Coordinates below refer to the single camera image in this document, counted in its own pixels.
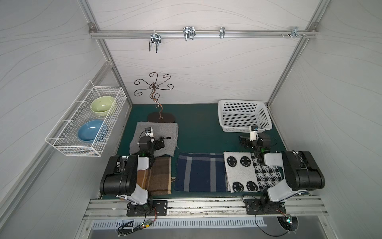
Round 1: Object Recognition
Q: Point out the metal double hook left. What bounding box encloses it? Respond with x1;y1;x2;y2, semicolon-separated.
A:
149;33;162;53

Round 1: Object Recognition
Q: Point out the green ceramic bowl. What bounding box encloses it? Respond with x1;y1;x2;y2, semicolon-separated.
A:
90;96;116;117

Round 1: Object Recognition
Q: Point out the grey scarf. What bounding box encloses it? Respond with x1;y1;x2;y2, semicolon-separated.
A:
129;122;179;157

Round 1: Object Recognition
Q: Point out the white vented cable duct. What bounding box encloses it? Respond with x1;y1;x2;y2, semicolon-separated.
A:
92;217;267;231

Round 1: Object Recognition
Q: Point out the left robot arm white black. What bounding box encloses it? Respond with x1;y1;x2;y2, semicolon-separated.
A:
99;136;165;205

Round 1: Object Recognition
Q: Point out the brown plaid scarf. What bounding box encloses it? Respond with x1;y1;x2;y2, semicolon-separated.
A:
137;156;172;196

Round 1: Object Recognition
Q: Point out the white black smiley scarf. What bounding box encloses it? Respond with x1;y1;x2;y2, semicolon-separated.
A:
224;152;283;193

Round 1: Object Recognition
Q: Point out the white plastic perforated basket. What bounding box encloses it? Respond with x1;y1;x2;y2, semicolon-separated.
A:
218;100;273;133

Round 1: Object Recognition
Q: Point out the small metal hook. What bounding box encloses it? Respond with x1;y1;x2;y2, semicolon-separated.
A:
219;27;225;39

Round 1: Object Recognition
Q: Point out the metal hook right end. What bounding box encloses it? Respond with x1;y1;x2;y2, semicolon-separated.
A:
280;27;307;39

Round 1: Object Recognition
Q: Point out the metal double hook middle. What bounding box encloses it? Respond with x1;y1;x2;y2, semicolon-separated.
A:
183;26;196;41

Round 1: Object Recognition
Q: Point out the aluminium crossbar rail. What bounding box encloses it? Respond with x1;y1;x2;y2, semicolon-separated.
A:
90;29;319;40

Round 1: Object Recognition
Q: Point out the navy plaid scarf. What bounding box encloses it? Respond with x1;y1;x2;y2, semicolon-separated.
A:
175;153;228;192

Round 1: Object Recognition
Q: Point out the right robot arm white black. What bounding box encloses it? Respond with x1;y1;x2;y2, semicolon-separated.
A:
239;135;325;206

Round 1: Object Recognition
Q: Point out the white wire wall basket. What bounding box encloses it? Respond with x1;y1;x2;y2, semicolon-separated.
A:
45;81;127;157

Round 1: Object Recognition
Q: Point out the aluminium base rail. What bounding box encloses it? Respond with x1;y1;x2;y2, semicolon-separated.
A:
83;196;329;220

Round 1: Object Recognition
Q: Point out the metal double hook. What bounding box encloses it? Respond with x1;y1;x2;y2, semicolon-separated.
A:
149;33;162;53
183;26;196;41

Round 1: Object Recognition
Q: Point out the bronze swirl jewelry stand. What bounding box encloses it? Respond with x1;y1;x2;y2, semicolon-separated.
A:
133;72;176;123

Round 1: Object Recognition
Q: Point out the right black cable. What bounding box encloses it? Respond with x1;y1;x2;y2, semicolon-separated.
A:
254;209;299;238

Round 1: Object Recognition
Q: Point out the blue ceramic bowl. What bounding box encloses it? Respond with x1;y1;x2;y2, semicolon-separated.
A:
77;119;108;143

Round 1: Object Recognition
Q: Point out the left cable bundle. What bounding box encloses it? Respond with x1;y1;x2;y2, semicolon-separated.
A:
116;206;158;237

